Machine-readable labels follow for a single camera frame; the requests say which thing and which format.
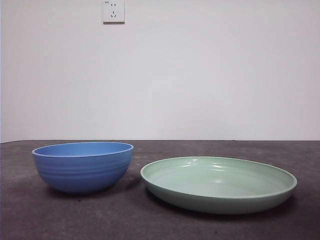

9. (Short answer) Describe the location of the blue ribbed bowl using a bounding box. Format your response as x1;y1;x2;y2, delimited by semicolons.
31;141;135;194

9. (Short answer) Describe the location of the pale green round plate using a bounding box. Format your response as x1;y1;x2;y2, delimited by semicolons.
139;156;298;215

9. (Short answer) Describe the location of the white wall socket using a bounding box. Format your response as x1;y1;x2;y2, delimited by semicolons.
102;0;126;25

